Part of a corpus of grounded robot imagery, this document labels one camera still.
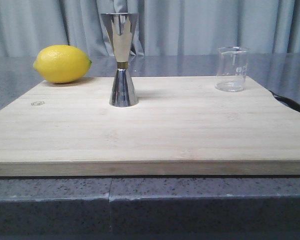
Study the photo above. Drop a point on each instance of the grey curtain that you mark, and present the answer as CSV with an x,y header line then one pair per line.
x,y
163,28

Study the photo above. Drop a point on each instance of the yellow lemon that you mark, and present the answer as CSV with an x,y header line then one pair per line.
x,y
62,63

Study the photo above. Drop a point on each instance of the wooden cutting board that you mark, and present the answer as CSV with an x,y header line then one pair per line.
x,y
180,126

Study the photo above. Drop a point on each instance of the steel double jigger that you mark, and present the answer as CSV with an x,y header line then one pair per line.
x,y
120,28

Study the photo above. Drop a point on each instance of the black cutting board handle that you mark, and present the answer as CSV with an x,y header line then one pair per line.
x,y
287,101

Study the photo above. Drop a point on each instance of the clear glass beaker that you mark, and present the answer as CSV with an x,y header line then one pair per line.
x,y
232,68

